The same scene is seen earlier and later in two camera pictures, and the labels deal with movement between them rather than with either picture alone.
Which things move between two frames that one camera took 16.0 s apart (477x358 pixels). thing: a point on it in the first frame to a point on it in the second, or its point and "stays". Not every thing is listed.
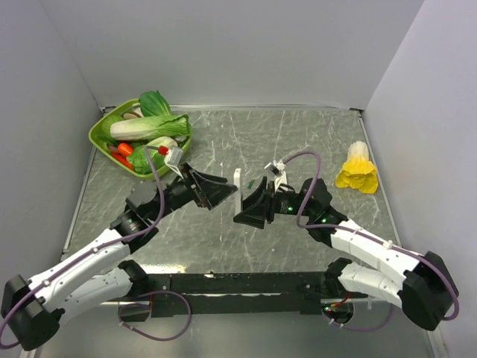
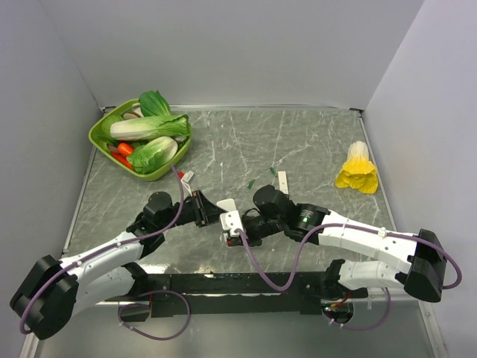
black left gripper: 204,194 to 206,212
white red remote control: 237,194 to 227,205
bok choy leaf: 153,104 stays
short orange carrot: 124,149 stays
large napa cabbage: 150,127 stays
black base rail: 240,294 stays
